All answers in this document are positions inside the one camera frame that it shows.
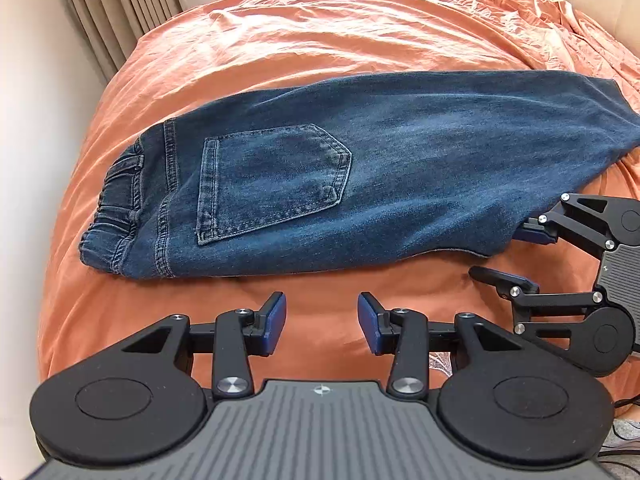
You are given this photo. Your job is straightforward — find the blue denim pants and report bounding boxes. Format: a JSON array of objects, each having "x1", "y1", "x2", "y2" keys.
[{"x1": 77, "y1": 69, "x2": 640, "y2": 281}]

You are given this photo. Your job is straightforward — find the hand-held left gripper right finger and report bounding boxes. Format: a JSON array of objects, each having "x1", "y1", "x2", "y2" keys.
[{"x1": 356, "y1": 292, "x2": 524, "y2": 401}]

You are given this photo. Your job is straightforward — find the orange bed sheet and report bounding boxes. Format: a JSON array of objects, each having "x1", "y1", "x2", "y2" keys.
[{"x1": 36, "y1": 0, "x2": 640, "y2": 411}]

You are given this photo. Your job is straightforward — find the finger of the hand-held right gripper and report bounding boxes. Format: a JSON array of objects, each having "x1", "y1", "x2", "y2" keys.
[
  {"x1": 469, "y1": 265, "x2": 609, "y2": 337},
  {"x1": 514, "y1": 192, "x2": 610, "y2": 257}
]

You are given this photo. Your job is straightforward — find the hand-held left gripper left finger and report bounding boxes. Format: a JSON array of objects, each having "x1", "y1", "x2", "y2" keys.
[{"x1": 121, "y1": 292, "x2": 288, "y2": 401}]

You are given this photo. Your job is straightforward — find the beige pleated curtain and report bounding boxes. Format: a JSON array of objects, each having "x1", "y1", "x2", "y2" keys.
[{"x1": 54, "y1": 0, "x2": 184, "y2": 75}]

